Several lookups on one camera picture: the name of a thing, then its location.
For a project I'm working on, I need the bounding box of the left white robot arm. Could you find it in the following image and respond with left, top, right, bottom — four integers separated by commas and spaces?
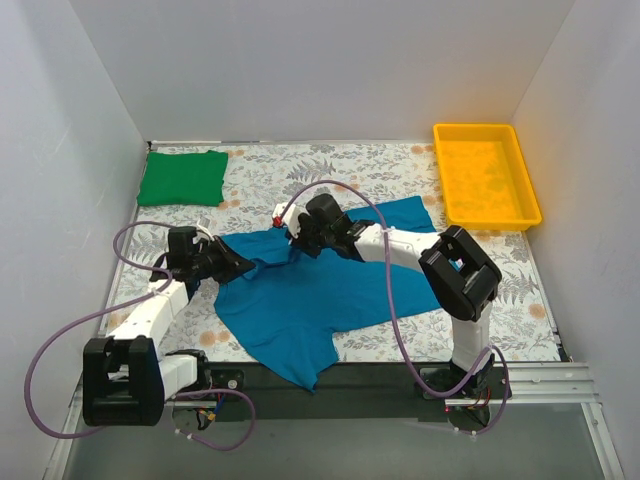
82, 226, 255, 427

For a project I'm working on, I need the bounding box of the blue t shirt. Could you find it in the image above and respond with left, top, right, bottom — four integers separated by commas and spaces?
214, 228, 439, 390

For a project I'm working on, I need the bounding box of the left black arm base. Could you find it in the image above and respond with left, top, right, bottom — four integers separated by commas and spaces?
159, 349, 245, 400

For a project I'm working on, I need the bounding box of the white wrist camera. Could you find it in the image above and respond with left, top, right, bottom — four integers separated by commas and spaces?
195, 217, 215, 242
272, 203, 306, 229

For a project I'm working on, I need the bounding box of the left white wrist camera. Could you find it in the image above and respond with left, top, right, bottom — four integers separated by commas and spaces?
195, 217, 215, 242

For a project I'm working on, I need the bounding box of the floral patterned table mat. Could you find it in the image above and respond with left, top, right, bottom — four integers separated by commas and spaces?
109, 143, 565, 362

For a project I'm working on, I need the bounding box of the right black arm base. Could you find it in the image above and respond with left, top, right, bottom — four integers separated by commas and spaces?
409, 357, 514, 401

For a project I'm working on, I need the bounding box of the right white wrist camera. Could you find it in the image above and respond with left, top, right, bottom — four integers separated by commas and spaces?
272, 203, 306, 229

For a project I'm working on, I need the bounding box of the yellow plastic bin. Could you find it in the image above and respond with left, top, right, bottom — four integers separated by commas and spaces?
433, 123, 542, 231

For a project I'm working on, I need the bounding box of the folded green t shirt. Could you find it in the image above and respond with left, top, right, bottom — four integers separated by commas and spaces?
137, 150, 229, 207

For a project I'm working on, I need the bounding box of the aluminium frame rail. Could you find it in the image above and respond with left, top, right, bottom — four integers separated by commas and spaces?
46, 362, 623, 479

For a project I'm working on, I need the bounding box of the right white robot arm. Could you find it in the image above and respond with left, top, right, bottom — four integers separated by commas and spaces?
272, 194, 502, 398

